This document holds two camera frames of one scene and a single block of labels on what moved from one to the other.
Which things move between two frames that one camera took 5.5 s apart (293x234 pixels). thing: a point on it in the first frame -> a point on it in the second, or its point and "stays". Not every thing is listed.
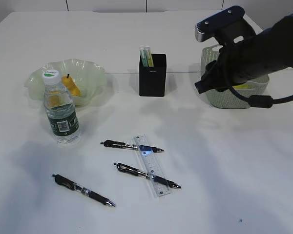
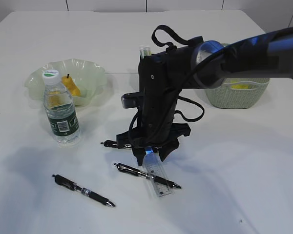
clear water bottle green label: [60, 109] stays
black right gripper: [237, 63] -> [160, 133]
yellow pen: [149, 56] stays
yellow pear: [68, 82] stays
